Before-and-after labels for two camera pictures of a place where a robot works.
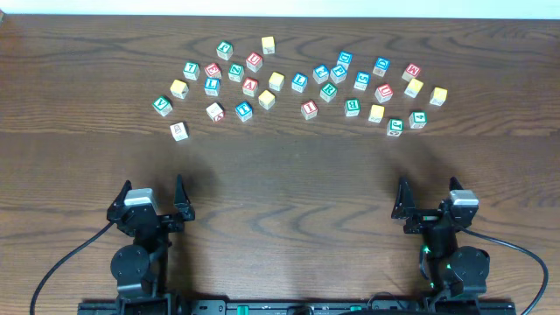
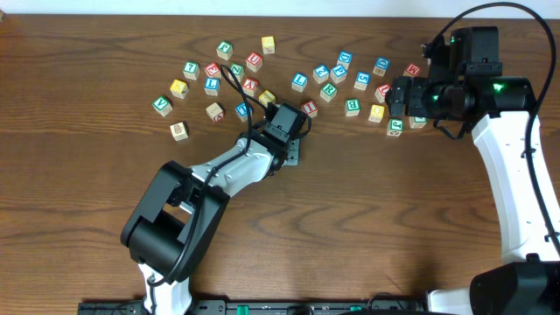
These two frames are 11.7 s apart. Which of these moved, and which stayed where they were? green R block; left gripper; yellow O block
Moved: left gripper
Stayed: yellow O block; green R block
